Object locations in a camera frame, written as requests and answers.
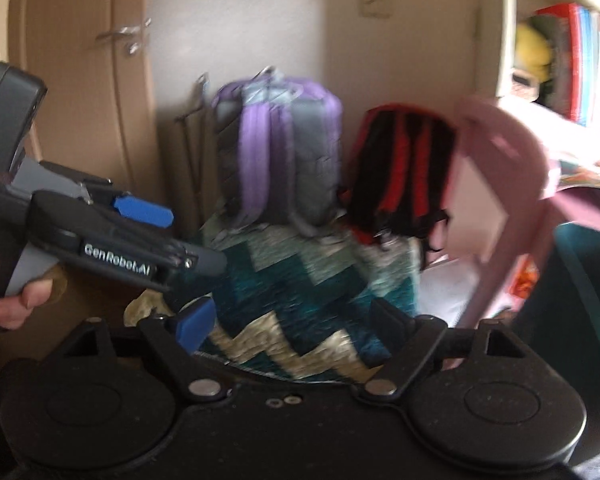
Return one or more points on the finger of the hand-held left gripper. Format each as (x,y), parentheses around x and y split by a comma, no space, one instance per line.
(142,210)
(207,262)

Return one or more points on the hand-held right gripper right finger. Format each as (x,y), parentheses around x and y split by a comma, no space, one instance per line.
(387,322)

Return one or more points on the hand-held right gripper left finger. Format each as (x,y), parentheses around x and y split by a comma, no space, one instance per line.
(195,322)

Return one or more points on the person's left hand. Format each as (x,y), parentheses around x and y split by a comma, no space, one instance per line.
(15,305)

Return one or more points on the brown folded cardboard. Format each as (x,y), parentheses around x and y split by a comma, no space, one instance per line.
(195,160)

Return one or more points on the beige wooden door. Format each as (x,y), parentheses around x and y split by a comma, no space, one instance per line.
(70,110)

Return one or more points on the purple grey backpack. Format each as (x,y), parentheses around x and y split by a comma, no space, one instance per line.
(305,160)

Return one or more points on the red black backpack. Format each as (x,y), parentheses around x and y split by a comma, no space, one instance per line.
(395,170)

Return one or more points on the pink chair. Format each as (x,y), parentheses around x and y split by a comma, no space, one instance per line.
(485,160)

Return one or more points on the yellow plush toy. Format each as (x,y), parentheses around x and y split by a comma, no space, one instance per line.
(530,52)

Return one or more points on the row of red blue books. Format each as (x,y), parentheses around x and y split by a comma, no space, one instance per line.
(577,60)

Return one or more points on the white bookshelf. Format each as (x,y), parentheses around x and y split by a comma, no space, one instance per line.
(507,20)

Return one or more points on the beige light switch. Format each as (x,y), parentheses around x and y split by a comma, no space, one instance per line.
(375,1)

